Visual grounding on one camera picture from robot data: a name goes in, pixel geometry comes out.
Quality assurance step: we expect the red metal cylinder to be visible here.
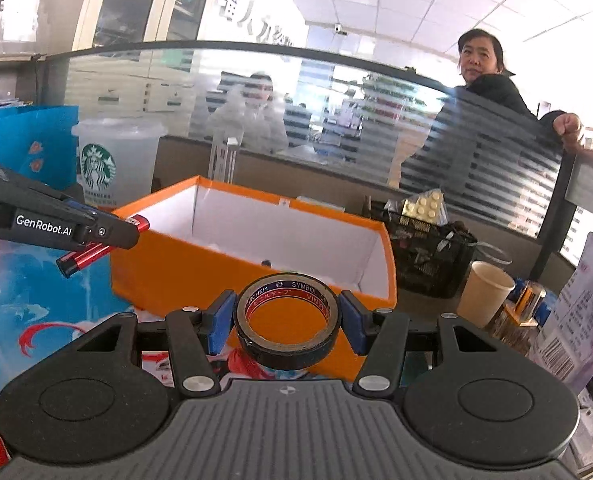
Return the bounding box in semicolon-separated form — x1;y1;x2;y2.
55;214;150;279

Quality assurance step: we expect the beige paper cup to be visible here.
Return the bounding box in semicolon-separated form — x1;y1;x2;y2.
457;260;516;330

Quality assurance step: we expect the glass desk partition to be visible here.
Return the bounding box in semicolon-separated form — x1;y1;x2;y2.
36;42;567;241

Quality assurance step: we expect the pill blister pack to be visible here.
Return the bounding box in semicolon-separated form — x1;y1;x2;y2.
401;189;447;223

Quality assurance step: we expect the white plastic cup green logo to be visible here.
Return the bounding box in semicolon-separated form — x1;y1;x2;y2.
71;117;170;211

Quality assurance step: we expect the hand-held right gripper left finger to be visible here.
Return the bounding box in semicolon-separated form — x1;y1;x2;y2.
76;290;238;399

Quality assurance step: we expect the black tape roll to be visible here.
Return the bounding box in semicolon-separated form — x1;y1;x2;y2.
232;272;343;373

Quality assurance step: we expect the clear plastic box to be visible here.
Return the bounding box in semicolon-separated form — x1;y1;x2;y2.
209;127;242;186

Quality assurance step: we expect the blue paper bag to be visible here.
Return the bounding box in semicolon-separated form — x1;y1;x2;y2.
0;105;80;191

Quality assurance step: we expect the small wooden rack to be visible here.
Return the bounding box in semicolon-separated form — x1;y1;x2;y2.
501;280;547;341

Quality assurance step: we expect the printed plastic bag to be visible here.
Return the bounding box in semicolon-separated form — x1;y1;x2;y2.
529;232;593;381

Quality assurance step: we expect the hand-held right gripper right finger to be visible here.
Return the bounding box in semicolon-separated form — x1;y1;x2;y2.
339;290;515;400

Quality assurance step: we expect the beige cabinet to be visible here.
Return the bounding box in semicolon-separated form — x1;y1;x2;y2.
71;0;227;51

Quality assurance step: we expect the printed blue desk mat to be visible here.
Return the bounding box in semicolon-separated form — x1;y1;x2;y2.
0;237;427;461

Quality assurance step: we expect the orange cardboard box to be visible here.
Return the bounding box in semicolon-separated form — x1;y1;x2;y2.
109;175;398;380

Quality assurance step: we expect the clear glass cup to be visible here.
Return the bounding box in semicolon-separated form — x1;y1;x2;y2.
471;245;512;268

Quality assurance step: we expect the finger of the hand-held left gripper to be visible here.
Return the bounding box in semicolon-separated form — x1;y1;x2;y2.
76;212;140;252
0;156;100;214

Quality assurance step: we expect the black mesh desk organizer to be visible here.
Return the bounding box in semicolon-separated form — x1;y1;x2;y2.
364;200;477;300

